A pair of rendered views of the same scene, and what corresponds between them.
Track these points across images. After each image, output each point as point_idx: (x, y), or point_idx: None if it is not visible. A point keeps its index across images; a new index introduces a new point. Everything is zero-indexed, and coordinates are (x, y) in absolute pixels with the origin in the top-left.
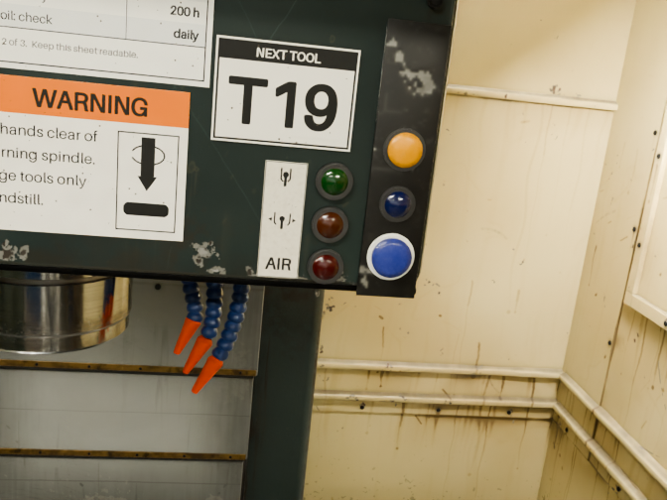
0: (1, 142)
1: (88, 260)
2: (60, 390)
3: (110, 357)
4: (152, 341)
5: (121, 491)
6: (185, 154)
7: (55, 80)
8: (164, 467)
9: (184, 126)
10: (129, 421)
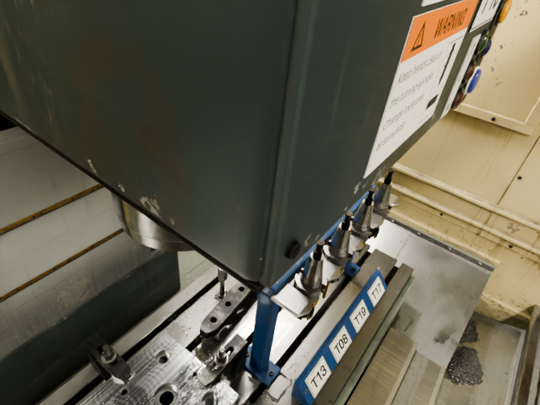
0: (408, 84)
1: (401, 154)
2: (14, 243)
3: (47, 202)
4: (73, 177)
5: (81, 276)
6: (458, 49)
7: (449, 6)
8: (103, 247)
9: (467, 26)
10: (74, 234)
